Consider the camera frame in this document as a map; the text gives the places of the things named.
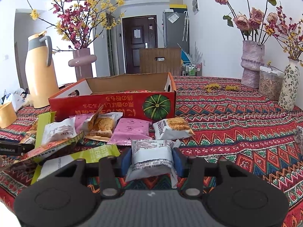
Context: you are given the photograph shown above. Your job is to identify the pink ring vase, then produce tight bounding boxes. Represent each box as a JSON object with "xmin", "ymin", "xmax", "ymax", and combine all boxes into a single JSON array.
[{"xmin": 68, "ymin": 48, "xmax": 97, "ymax": 81}]

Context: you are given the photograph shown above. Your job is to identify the patterned red tablecloth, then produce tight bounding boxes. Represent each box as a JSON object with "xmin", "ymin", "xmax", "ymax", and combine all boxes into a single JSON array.
[{"xmin": 0, "ymin": 76, "xmax": 303, "ymax": 227}]

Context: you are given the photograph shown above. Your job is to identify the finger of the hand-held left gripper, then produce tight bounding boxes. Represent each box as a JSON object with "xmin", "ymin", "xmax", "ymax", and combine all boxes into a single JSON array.
[
  {"xmin": 0, "ymin": 138, "xmax": 24, "ymax": 145},
  {"xmin": 22, "ymin": 145, "xmax": 36, "ymax": 155}
]

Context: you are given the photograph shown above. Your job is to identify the dark brown door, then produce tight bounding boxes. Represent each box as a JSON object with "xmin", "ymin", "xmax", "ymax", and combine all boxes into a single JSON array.
[{"xmin": 122, "ymin": 15, "xmax": 159, "ymax": 74}]

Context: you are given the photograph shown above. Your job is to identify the floral print white vase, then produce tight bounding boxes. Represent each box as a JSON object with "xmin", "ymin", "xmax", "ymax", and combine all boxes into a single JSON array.
[{"xmin": 278, "ymin": 57, "xmax": 301, "ymax": 111}]

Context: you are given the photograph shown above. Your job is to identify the yellow and pink blossom branches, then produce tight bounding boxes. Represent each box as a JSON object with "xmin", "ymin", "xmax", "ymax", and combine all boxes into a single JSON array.
[{"xmin": 25, "ymin": 0, "xmax": 127, "ymax": 52}]

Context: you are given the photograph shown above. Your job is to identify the storage cart with bottles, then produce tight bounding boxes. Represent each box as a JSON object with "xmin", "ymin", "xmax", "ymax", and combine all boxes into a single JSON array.
[{"xmin": 182, "ymin": 61, "xmax": 203, "ymax": 76}]

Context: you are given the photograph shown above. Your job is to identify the red cardboard box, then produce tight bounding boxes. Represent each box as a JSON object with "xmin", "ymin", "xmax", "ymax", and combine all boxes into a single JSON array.
[{"xmin": 48, "ymin": 72, "xmax": 177, "ymax": 123}]

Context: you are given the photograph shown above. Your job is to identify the textured pink vase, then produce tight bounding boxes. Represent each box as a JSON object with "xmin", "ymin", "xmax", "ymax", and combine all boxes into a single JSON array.
[{"xmin": 241, "ymin": 40, "xmax": 266, "ymax": 89}]

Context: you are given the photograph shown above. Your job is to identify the grey refrigerator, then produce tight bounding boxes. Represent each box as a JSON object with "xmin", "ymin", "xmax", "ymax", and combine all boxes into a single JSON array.
[{"xmin": 162, "ymin": 8, "xmax": 190, "ymax": 49}]

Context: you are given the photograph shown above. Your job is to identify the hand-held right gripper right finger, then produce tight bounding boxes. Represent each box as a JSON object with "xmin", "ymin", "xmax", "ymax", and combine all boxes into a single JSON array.
[{"xmin": 172, "ymin": 148, "xmax": 249, "ymax": 199}]

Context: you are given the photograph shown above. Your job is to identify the small orange snack packet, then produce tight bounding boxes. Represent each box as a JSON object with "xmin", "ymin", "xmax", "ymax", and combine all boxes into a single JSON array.
[
  {"xmin": 28, "ymin": 118, "xmax": 39, "ymax": 133},
  {"xmin": 19, "ymin": 134, "xmax": 36, "ymax": 145}
]

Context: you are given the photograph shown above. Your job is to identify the oat crisp packet orange base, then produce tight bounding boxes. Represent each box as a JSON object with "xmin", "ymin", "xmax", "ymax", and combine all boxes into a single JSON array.
[{"xmin": 85, "ymin": 112, "xmax": 123, "ymax": 140}]

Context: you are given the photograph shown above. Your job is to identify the yellow box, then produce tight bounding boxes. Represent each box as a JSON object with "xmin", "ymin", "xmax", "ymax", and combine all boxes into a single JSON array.
[{"xmin": 170, "ymin": 3, "xmax": 187, "ymax": 13}]

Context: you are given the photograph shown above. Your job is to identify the white plastic bag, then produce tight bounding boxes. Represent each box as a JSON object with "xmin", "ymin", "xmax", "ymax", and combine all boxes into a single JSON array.
[{"xmin": 3, "ymin": 89, "xmax": 26, "ymax": 111}]

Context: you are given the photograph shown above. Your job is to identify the dried pink roses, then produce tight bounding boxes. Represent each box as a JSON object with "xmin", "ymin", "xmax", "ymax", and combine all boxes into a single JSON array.
[{"xmin": 212, "ymin": 0, "xmax": 281, "ymax": 45}]

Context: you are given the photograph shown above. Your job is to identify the yellow mug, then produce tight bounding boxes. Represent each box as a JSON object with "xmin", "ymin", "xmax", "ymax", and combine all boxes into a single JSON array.
[{"xmin": 0, "ymin": 102, "xmax": 17, "ymax": 128}]

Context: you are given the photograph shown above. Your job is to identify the plain white snack packet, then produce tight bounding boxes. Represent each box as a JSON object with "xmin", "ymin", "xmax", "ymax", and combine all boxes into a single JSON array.
[{"xmin": 125, "ymin": 139, "xmax": 181, "ymax": 188}]

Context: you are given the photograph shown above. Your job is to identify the green and white snack packet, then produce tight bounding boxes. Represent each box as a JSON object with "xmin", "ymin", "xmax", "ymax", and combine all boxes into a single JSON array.
[{"xmin": 31, "ymin": 144, "xmax": 121, "ymax": 185}]

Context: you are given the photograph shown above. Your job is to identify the white snack packet red print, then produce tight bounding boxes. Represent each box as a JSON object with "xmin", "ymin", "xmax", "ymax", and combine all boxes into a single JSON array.
[{"xmin": 42, "ymin": 119, "xmax": 77, "ymax": 145}]

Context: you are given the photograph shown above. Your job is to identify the white cookie snack packet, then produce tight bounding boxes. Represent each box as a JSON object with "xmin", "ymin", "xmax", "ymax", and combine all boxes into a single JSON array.
[{"xmin": 153, "ymin": 118, "xmax": 194, "ymax": 140}]

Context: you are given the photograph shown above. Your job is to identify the fallen yellow petals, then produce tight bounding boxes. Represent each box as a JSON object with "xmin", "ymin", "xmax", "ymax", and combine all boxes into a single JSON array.
[{"xmin": 205, "ymin": 83, "xmax": 239, "ymax": 93}]

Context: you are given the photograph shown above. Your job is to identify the white hanging umbrellas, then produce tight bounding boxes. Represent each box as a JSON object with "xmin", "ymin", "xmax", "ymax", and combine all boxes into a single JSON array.
[{"xmin": 182, "ymin": 11, "xmax": 190, "ymax": 42}]

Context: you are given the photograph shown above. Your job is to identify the grey patterned object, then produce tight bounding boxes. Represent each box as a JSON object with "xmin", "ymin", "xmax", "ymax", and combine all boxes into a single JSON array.
[{"xmin": 295, "ymin": 126, "xmax": 303, "ymax": 145}]

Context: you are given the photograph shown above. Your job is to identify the yellow thermos jug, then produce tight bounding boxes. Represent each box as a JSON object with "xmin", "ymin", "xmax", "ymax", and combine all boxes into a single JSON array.
[{"xmin": 25, "ymin": 31, "xmax": 59, "ymax": 109}]

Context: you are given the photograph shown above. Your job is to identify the orange-red snack packet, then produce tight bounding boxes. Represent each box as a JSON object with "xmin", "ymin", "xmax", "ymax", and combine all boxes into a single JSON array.
[{"xmin": 3, "ymin": 131, "xmax": 86, "ymax": 171}]

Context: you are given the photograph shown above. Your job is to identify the clear food container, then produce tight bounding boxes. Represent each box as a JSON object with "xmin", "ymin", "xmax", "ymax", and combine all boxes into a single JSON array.
[{"xmin": 258, "ymin": 66, "xmax": 285, "ymax": 101}]

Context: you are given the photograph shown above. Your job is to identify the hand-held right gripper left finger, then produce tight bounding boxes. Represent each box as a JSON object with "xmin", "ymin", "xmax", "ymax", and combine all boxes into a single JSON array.
[{"xmin": 54, "ymin": 148, "xmax": 132, "ymax": 199}]

